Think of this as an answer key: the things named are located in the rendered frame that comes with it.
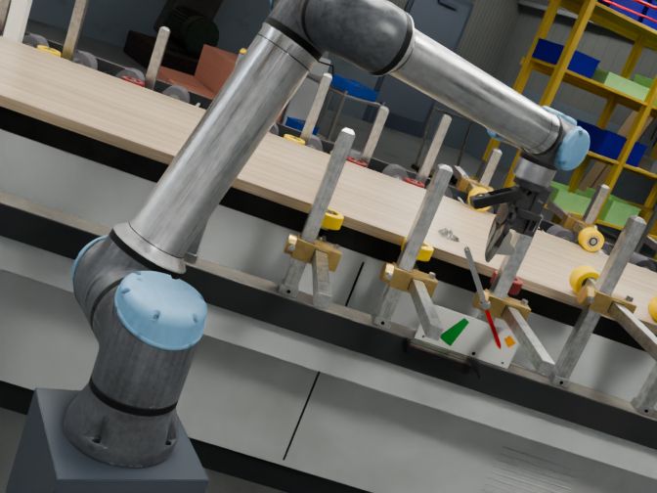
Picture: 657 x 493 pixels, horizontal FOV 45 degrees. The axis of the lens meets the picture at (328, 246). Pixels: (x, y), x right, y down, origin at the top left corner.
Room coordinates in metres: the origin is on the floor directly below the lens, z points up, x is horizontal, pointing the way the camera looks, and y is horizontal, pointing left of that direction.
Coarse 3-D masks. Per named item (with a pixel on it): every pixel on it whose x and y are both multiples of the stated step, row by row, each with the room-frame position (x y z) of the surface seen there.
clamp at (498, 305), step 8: (488, 296) 1.90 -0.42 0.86; (496, 296) 1.91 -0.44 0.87; (472, 304) 1.92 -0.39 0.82; (496, 304) 1.90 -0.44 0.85; (504, 304) 1.90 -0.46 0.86; (512, 304) 1.91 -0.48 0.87; (520, 304) 1.92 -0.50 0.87; (496, 312) 1.90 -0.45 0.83; (520, 312) 1.91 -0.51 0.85; (528, 312) 1.91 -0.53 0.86
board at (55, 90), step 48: (0, 48) 2.43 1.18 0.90; (0, 96) 1.88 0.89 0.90; (48, 96) 2.05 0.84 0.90; (96, 96) 2.27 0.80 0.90; (144, 96) 2.55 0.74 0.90; (144, 144) 1.94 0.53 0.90; (288, 144) 2.70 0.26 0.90; (288, 192) 2.02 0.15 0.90; (336, 192) 2.24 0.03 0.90; (384, 192) 2.51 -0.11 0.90; (384, 240) 2.02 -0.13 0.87; (432, 240) 2.11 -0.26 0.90; (480, 240) 2.35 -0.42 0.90; (528, 288) 2.08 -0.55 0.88; (624, 288) 2.47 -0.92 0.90
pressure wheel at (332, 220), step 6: (330, 210) 1.96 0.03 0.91; (330, 216) 1.92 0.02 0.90; (336, 216) 1.94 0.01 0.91; (342, 216) 1.96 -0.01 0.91; (324, 222) 1.92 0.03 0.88; (330, 222) 1.92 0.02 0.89; (336, 222) 1.93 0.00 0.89; (324, 228) 1.95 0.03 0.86; (330, 228) 1.93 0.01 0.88; (336, 228) 1.94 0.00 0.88
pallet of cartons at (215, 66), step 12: (204, 48) 6.78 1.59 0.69; (216, 48) 6.84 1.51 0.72; (204, 60) 6.71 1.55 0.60; (216, 60) 6.51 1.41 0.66; (228, 60) 6.30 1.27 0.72; (168, 72) 6.46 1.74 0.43; (180, 72) 6.71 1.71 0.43; (204, 72) 6.64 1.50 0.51; (216, 72) 6.44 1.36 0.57; (228, 72) 6.22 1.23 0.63; (180, 84) 6.11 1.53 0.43; (192, 84) 6.33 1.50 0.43; (204, 84) 6.59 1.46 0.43; (216, 84) 6.34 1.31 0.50; (276, 120) 6.10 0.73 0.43
